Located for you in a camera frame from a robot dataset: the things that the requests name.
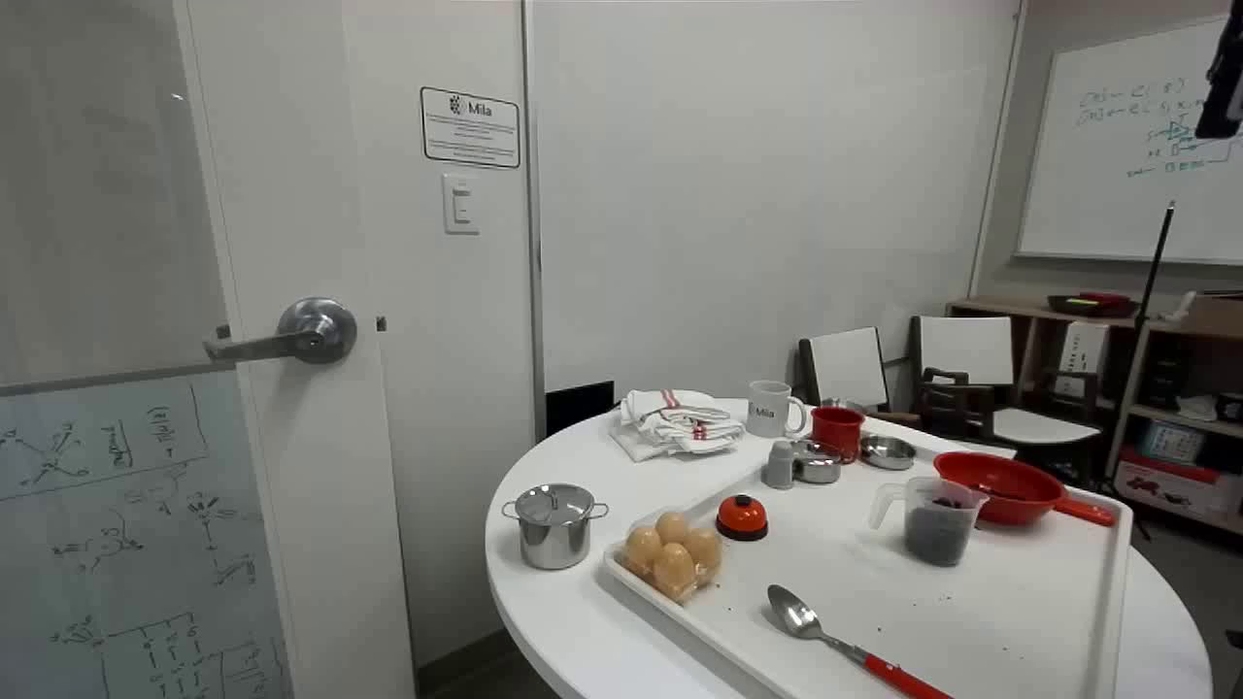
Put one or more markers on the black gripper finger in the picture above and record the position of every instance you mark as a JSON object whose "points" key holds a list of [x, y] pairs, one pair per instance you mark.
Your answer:
{"points": [[1219, 113]]}

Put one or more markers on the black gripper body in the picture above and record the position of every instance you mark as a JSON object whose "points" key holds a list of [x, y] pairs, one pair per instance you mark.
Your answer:
{"points": [[1230, 44]]}

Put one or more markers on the red bowl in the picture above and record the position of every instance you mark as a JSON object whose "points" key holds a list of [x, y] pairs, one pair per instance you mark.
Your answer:
{"points": [[1022, 491]]}

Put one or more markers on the small steel bowl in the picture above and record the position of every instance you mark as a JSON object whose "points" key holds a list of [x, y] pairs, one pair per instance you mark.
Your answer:
{"points": [[889, 453]]}

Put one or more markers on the black pole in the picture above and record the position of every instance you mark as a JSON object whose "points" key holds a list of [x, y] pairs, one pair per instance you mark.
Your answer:
{"points": [[1154, 276]]}

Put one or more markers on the wooden shelf unit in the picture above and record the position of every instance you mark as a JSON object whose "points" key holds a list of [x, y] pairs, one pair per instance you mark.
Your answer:
{"points": [[1227, 316]]}

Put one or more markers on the flat red item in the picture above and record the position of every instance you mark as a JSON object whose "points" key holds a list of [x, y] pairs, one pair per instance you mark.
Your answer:
{"points": [[1089, 306]]}

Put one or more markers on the white backed black chair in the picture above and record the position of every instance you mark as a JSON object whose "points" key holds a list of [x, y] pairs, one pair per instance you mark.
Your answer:
{"points": [[847, 368], [966, 351]]}

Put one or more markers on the red and white box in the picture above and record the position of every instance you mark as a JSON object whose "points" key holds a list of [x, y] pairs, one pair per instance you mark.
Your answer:
{"points": [[1172, 488]]}

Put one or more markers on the red mug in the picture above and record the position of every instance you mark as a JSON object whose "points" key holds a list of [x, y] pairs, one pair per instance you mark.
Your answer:
{"points": [[836, 431]]}

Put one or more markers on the small steel dish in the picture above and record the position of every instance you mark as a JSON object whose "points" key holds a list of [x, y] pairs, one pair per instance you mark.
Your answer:
{"points": [[819, 473]]}

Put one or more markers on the white mug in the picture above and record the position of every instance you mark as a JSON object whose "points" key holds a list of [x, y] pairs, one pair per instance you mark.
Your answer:
{"points": [[770, 415]]}

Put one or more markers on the white tray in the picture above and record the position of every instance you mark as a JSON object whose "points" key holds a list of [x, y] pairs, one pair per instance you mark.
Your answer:
{"points": [[905, 609]]}

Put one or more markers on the orange call bell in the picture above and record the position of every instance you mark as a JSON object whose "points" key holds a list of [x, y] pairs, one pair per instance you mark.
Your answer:
{"points": [[744, 519]]}

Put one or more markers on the white cloth with red stripes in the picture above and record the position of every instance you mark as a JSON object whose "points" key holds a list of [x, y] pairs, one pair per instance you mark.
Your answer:
{"points": [[675, 420]]}

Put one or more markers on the black box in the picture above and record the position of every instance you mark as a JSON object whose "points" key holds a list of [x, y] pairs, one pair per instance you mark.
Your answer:
{"points": [[580, 406]]}

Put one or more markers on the steel pot with lid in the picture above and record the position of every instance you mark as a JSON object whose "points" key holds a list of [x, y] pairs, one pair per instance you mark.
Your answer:
{"points": [[552, 530]]}

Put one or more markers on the white door with glass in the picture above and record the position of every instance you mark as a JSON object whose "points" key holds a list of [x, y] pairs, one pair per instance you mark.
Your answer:
{"points": [[298, 519]]}

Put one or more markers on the white wall notice sign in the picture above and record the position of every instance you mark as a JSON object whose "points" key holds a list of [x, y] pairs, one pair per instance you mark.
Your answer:
{"points": [[473, 127]]}

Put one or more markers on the white light switch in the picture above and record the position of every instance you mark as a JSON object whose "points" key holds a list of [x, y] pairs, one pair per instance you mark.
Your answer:
{"points": [[460, 204]]}

